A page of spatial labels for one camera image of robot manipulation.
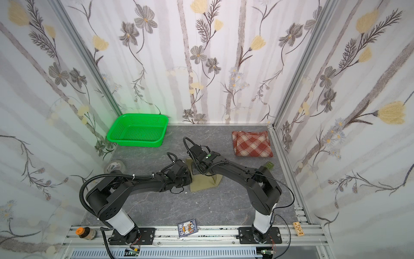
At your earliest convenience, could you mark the white slotted cable duct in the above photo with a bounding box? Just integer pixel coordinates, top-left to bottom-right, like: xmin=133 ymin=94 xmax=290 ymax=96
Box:
xmin=69 ymin=247 xmax=264 ymax=259

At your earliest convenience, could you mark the clear tape roll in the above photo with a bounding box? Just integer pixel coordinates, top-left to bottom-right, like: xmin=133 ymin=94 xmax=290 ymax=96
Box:
xmin=104 ymin=160 xmax=126 ymax=174

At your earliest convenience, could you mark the olive khaki skirt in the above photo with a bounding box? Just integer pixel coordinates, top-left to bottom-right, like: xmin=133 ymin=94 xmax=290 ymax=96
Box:
xmin=185 ymin=159 xmax=223 ymax=193

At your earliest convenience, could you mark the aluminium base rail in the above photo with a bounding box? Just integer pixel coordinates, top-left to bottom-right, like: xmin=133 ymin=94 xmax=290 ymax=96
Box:
xmin=61 ymin=226 xmax=324 ymax=248

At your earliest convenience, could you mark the red plaid skirt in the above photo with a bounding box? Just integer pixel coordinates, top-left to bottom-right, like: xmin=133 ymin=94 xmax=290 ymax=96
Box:
xmin=232 ymin=131 xmax=273 ymax=158

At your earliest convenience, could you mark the green plastic basket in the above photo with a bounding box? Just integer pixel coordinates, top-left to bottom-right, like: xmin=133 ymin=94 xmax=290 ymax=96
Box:
xmin=106 ymin=113 xmax=169 ymax=147

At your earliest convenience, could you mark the small wooden block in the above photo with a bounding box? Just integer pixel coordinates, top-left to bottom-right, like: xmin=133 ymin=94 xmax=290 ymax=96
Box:
xmin=292 ymin=222 xmax=305 ymax=236

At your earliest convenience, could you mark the blue patterned card box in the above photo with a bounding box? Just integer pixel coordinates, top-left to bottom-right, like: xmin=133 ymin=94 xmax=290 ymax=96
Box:
xmin=177 ymin=219 xmax=199 ymax=238

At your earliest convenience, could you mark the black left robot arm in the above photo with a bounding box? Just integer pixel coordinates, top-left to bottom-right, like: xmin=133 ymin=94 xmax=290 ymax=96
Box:
xmin=79 ymin=152 xmax=192 ymax=245

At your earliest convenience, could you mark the small green box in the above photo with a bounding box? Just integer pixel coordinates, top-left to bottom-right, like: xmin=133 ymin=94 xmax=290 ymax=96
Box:
xmin=264 ymin=161 xmax=274 ymax=171

